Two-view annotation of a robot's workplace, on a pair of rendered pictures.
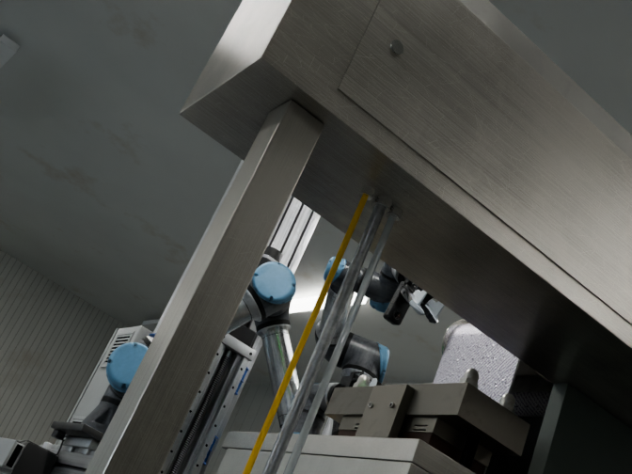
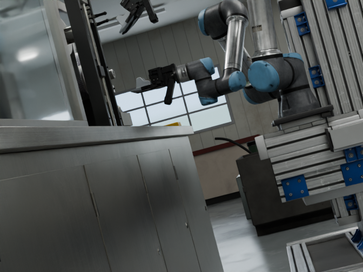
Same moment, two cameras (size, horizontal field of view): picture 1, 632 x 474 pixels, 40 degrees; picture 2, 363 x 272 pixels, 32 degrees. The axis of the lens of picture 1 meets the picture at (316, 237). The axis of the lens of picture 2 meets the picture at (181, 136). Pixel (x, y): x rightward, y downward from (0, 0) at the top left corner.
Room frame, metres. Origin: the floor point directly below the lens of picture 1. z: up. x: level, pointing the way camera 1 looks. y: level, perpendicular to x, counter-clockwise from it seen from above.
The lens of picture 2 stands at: (3.59, -2.41, 0.78)
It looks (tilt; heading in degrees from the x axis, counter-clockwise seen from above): 2 degrees up; 125
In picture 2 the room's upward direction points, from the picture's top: 15 degrees counter-clockwise
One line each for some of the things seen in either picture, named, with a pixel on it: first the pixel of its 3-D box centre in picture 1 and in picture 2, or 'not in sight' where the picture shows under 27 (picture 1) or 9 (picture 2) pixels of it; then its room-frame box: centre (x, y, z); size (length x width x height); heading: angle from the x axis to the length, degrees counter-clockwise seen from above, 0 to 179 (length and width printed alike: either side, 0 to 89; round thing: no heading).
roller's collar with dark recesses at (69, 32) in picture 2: not in sight; (71, 34); (1.94, -0.63, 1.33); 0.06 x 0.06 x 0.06; 25
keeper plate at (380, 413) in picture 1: (383, 414); not in sight; (1.54, -0.24, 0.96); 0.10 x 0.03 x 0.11; 25
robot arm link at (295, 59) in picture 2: not in sight; (288, 71); (2.56, -0.16, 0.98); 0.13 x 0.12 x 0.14; 82
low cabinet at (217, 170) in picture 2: not in sight; (213, 172); (-1.89, 5.85, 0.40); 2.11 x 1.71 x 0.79; 118
